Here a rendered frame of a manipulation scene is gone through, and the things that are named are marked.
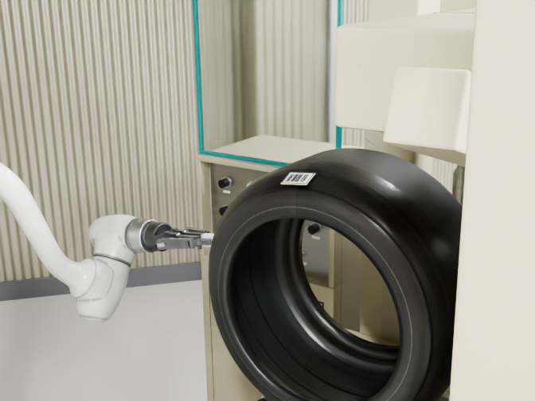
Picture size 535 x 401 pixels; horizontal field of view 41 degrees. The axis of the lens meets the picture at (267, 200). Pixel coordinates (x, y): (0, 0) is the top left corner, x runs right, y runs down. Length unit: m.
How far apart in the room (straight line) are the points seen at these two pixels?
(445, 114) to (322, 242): 1.49
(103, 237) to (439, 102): 1.21
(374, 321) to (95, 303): 0.71
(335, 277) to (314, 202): 0.94
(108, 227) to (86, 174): 2.50
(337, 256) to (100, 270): 0.79
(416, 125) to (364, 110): 0.17
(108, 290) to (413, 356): 0.83
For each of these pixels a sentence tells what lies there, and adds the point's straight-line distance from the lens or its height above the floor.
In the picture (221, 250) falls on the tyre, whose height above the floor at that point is 1.29.
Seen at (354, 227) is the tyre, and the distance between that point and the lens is 1.37.
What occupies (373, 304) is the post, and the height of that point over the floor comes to 1.04.
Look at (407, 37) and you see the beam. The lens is 1.02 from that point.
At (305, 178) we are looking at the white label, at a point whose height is 1.47.
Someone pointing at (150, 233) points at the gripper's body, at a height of 1.24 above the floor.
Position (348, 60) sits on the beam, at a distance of 1.06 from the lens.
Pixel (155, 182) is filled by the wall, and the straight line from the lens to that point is 4.45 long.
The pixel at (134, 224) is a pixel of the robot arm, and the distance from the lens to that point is 1.88.
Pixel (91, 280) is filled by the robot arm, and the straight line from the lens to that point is 1.86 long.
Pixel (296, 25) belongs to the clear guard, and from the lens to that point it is 2.22.
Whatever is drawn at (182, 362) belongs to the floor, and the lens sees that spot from 3.75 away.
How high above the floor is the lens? 1.85
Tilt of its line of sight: 17 degrees down
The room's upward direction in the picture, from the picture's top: 1 degrees counter-clockwise
